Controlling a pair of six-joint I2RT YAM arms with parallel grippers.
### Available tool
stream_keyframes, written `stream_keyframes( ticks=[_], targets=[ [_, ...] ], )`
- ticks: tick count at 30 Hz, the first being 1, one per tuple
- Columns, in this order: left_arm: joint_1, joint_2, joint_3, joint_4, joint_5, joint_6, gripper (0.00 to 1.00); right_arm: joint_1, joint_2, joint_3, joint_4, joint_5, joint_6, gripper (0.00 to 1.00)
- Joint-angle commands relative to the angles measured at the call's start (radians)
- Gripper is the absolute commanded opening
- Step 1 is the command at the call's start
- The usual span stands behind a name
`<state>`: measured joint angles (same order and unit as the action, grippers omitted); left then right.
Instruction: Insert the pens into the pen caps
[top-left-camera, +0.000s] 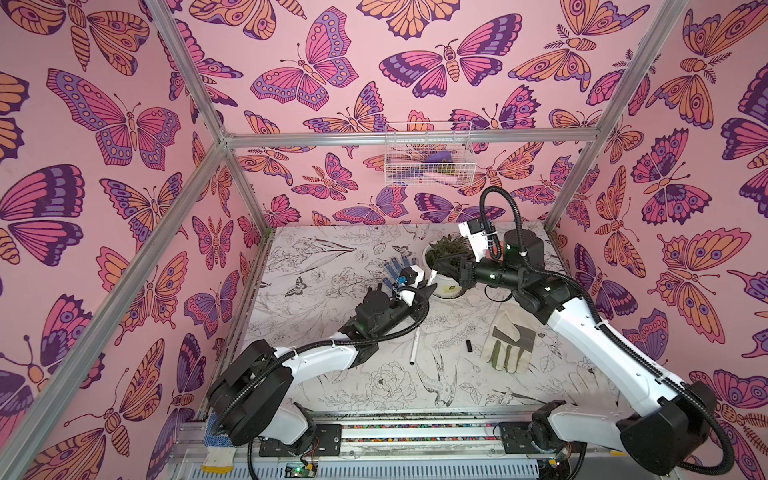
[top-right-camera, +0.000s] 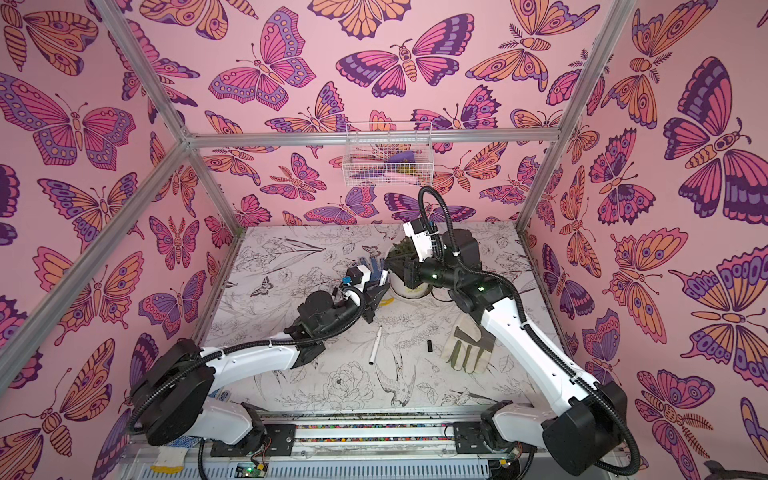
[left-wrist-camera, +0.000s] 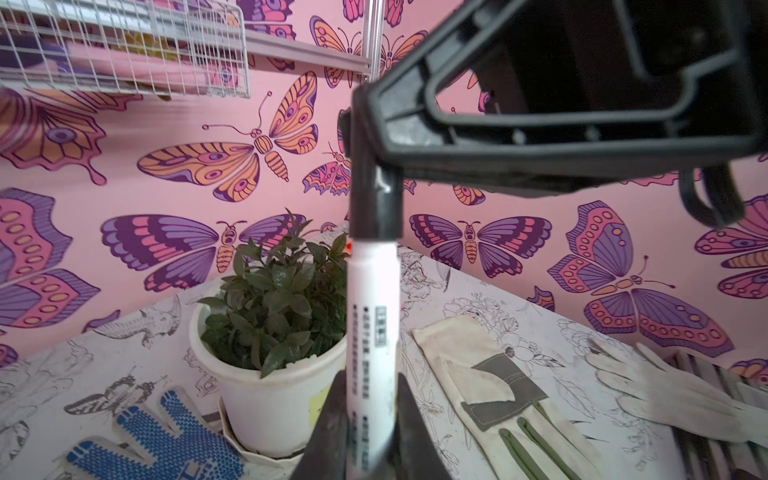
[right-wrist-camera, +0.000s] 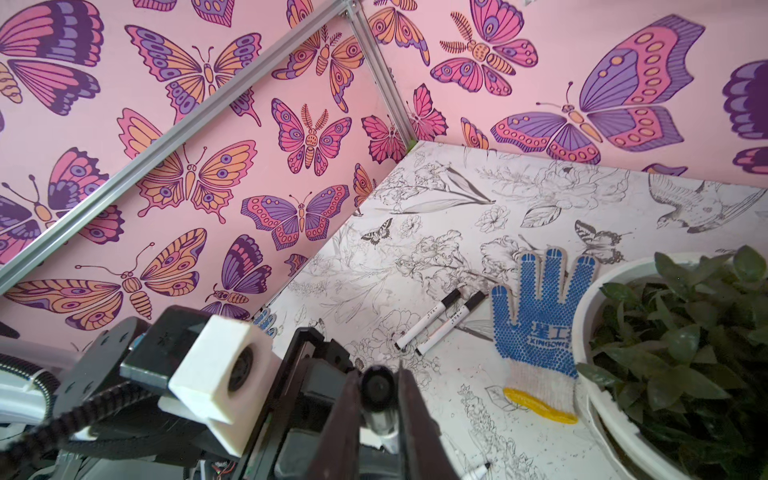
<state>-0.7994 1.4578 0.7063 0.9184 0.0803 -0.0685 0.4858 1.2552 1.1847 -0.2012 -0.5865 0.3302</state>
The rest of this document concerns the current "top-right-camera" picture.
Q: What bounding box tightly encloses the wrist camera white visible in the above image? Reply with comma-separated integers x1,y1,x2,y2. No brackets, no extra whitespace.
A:
403,218,444,263
341,265,371,300

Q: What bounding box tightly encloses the white wire wall basket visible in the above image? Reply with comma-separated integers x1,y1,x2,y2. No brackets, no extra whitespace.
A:
340,121,435,187

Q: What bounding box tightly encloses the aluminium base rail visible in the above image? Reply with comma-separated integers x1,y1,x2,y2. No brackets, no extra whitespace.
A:
119,410,625,480

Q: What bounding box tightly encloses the aluminium frame post left rear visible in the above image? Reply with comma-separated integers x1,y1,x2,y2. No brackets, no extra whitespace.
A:
94,0,240,234

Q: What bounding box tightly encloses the blue dotted knit glove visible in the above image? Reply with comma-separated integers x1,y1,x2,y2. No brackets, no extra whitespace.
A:
358,257,389,285

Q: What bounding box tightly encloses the aluminium frame post right rear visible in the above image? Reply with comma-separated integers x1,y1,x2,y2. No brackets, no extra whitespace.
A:
516,0,636,233

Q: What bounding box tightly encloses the aluminium frame horizontal bar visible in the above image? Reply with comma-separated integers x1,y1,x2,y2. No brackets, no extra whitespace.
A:
188,128,560,148

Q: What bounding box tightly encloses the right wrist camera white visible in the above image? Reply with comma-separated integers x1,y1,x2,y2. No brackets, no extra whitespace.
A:
403,218,444,263

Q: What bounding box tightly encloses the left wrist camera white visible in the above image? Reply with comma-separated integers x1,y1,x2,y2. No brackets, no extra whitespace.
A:
341,265,371,300

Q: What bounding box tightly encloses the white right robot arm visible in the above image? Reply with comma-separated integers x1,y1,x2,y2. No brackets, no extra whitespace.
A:
398,186,641,477

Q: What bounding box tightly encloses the white potted green plant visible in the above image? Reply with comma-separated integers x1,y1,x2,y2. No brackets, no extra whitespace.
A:
384,238,431,299

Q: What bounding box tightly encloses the beige leather work glove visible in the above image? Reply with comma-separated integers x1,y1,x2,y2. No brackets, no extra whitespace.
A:
441,317,496,374

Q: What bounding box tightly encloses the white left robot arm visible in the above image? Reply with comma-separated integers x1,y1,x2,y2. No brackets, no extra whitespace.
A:
125,281,390,446

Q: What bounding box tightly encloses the aluminium frame post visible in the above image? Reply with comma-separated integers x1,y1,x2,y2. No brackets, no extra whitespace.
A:
94,0,240,234
516,0,636,233

